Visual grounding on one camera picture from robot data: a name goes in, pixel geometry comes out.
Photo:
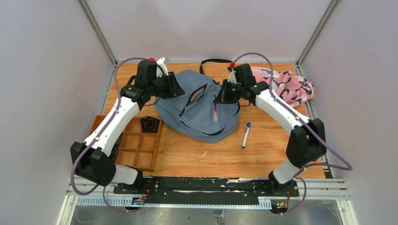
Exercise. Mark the blue student backpack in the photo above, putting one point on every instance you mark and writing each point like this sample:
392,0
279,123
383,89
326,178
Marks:
196,119

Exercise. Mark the pink pen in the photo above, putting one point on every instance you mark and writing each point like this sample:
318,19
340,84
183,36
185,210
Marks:
197,95

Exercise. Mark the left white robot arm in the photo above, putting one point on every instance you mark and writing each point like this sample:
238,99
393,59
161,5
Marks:
91,157

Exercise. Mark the pink floral cloth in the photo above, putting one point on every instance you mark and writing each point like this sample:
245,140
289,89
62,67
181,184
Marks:
294,90

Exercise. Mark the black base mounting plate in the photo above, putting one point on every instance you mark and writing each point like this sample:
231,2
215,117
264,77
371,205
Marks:
207,190

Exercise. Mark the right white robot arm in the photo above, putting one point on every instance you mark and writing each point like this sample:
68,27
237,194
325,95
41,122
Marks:
306,136

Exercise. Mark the blue cap marker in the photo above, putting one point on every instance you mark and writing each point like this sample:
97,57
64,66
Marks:
247,129

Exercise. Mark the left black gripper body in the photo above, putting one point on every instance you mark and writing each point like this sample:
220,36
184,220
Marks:
170,85

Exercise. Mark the aluminium frame rail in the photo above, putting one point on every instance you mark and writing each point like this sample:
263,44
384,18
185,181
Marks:
309,189

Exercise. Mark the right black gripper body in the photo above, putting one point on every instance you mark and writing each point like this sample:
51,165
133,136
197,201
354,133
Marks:
236,92

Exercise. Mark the wooden compartment tray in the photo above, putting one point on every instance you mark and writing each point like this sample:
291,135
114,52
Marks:
137,149

